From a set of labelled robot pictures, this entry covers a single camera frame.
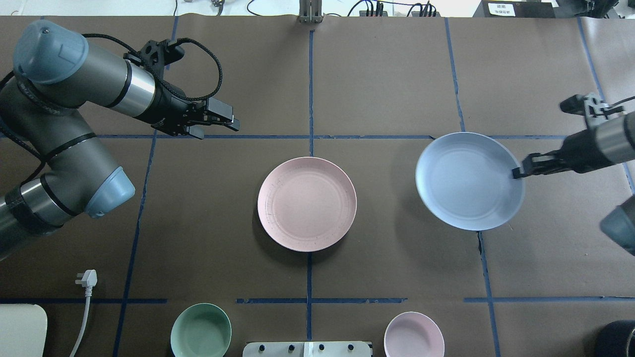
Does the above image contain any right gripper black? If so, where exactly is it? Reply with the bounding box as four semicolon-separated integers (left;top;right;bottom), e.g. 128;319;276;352
511;130;603;180

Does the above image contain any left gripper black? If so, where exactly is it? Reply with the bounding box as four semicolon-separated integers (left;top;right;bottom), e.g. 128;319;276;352
135;82;241;140

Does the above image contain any blue plate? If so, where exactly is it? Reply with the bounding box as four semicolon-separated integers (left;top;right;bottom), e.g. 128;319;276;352
415;132;525;231

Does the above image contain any pink plate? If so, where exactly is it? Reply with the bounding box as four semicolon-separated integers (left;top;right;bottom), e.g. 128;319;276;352
256;157;358;252

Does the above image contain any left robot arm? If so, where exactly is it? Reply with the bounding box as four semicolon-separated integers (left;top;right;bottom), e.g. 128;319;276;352
1;19;240;258

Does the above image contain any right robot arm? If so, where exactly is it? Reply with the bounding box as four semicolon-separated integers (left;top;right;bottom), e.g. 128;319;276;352
512;113;634;254

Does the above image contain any black box with label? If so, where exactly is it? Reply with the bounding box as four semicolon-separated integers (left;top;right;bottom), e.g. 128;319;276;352
472;0;556;18

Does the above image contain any dark blue saucepan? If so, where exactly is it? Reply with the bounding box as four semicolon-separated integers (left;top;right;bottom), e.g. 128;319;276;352
593;319;635;357

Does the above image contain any pink bowl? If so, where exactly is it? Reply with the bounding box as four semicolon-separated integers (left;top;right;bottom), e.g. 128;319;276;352
383;311;446;357

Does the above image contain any green bowl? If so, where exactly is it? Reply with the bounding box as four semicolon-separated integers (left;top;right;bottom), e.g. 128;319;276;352
170;303;232;357

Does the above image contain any white toaster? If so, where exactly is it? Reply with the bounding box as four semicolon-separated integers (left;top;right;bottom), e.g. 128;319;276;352
0;303;48;357

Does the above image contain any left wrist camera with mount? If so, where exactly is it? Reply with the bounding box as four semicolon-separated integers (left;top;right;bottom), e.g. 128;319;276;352
123;39;185;79

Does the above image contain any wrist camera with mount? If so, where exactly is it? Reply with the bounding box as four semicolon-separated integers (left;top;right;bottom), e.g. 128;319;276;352
123;39;185;79
559;93;626;130

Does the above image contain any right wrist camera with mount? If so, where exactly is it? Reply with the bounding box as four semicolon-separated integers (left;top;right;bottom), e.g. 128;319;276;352
559;93;626;130

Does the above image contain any aluminium frame post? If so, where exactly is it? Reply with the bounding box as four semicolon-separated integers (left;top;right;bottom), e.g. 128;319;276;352
298;0;323;23

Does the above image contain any white toaster power cable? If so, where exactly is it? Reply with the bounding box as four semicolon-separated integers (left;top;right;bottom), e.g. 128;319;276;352
68;269;98;357

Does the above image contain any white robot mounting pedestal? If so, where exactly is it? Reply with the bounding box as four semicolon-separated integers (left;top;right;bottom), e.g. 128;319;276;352
242;341;374;357

